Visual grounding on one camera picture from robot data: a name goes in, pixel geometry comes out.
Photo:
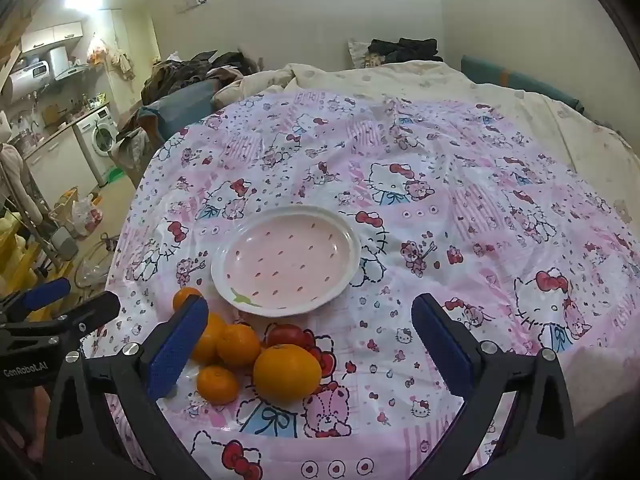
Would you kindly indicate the blue sofa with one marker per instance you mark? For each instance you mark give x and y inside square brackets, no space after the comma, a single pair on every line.
[185,105]

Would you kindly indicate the clear plastic basin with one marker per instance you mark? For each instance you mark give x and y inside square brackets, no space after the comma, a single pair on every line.
[95,265]

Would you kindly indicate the white plastic bag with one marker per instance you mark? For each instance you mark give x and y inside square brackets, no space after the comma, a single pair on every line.
[86,215]

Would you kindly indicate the range hood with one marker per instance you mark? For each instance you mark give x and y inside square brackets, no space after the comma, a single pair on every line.
[70,72]

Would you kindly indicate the hanging plastic bag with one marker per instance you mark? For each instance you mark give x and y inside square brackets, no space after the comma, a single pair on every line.
[96,52]

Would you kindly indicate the large orange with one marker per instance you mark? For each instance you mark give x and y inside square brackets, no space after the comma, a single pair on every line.
[287,372]

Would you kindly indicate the dark clothes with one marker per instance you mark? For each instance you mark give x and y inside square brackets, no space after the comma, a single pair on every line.
[405,49]

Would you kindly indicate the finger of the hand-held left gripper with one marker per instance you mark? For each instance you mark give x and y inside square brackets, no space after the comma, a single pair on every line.
[47,292]
[95,312]

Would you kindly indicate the person's left forearm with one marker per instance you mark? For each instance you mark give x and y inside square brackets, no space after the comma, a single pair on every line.
[37,420]

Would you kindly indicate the white washing machine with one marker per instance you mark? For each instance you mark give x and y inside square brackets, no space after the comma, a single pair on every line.
[97,135]

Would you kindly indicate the patterned pillow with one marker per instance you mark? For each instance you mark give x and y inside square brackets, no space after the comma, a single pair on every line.
[357,52]

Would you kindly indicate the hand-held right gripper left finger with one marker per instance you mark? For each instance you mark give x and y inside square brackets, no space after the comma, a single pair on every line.
[172,347]

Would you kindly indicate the green basin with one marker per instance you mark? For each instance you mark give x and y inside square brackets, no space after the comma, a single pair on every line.
[116,176]

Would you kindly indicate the pink cartoon print tablecloth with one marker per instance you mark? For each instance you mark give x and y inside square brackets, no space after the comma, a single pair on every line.
[450,220]

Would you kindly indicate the red tomato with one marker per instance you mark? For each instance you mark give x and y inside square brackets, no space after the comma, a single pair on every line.
[286,335]

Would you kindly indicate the yellow wooden rack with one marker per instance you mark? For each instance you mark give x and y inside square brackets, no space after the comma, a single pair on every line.
[20,260]

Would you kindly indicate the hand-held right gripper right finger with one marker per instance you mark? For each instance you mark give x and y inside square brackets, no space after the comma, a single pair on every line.
[440,345]

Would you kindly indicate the teal headboard cushion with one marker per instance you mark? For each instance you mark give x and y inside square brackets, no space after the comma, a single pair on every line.
[520,82]

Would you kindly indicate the big tangerine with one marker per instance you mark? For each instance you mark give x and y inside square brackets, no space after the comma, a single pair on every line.
[239,344]

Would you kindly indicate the small tangerine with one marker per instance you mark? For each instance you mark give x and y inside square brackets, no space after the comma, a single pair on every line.
[217,385]
[185,297]
[210,340]

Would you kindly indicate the hanging cloth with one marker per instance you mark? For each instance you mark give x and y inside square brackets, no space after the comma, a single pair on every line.
[122,65]

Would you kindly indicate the pink strawberry print plate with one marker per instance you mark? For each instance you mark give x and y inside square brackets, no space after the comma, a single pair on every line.
[287,255]

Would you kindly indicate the white water heater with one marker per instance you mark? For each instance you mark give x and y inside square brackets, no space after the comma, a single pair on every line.
[27,80]

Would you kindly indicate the white wall cabinets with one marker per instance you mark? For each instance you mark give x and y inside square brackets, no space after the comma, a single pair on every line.
[52,36]

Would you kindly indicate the pile of clothes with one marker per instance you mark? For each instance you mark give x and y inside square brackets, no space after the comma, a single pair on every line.
[185,70]

